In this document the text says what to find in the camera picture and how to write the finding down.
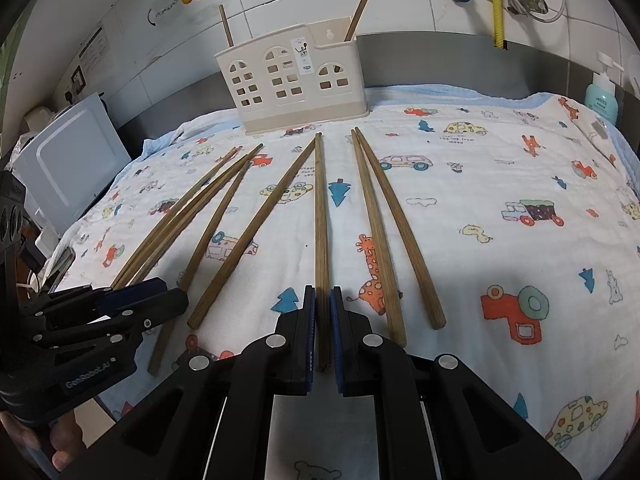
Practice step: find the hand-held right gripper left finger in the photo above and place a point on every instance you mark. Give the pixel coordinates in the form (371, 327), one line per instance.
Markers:
(310, 340)

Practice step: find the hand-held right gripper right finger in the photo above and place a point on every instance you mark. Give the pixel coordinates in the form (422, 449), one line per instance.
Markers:
(339, 340)

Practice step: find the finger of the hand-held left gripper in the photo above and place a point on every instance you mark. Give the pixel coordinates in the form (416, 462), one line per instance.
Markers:
(130, 291)
(160, 305)

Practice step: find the cream house-shaped chopstick holder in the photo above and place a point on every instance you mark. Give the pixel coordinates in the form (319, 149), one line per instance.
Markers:
(292, 80)

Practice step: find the person's left hand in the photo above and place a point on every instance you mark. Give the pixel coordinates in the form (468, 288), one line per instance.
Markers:
(65, 447)

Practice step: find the white plastic tray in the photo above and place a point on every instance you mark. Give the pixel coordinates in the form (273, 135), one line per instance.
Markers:
(70, 160)

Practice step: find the white cartoon printed blanket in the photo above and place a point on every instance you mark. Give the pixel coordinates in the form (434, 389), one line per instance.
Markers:
(475, 240)

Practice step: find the beige container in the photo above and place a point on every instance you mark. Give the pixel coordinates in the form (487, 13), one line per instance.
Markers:
(37, 117)

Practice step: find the teal pump soap bottle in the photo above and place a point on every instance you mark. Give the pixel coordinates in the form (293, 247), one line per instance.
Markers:
(602, 97)

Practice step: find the wall power socket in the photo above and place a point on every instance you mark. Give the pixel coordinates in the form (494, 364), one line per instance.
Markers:
(77, 80)

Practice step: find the white wall label sheet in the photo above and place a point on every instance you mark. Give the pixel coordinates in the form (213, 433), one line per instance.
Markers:
(92, 46)

